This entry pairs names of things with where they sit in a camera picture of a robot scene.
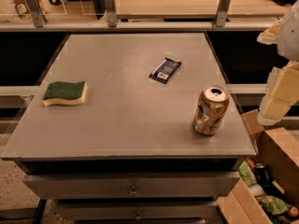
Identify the lower grey drawer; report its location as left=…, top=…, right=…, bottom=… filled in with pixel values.
left=56, top=201, right=217, bottom=221

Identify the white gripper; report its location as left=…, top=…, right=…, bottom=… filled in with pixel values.
left=257, top=0, right=299, bottom=126

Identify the metal bracket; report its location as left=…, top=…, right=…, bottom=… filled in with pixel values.
left=214, top=0, right=231, bottom=27
left=105, top=0, right=118, bottom=27
left=26, top=0, right=46, bottom=28

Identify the cardboard box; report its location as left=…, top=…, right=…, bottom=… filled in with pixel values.
left=218, top=110, right=299, bottom=224

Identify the green and yellow sponge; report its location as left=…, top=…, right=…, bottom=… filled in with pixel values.
left=43, top=81, right=88, bottom=106

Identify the blue rxbar blueberry wrapper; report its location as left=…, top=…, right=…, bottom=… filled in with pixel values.
left=149, top=58, right=181, bottom=84

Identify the right metal bracket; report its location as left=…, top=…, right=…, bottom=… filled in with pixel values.
left=214, top=0, right=231, bottom=27

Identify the upper grey drawer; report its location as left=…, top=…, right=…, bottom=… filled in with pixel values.
left=23, top=172, right=239, bottom=200

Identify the middle metal bracket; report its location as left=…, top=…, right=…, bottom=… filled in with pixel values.
left=105, top=0, right=118, bottom=27

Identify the grey drawer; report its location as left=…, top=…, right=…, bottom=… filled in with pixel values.
left=56, top=201, right=217, bottom=221
left=23, top=172, right=239, bottom=200

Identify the orange soda can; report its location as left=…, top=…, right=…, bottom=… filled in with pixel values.
left=192, top=85, right=230, bottom=136

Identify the left metal bracket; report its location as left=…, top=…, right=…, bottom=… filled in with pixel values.
left=26, top=0, right=46, bottom=28

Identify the green snack bag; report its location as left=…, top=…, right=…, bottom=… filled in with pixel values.
left=256, top=195, right=292, bottom=215

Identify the black can in box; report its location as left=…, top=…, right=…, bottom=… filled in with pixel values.
left=255, top=163, right=271, bottom=185

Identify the white bag with labels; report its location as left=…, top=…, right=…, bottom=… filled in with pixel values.
left=0, top=0, right=49, bottom=22

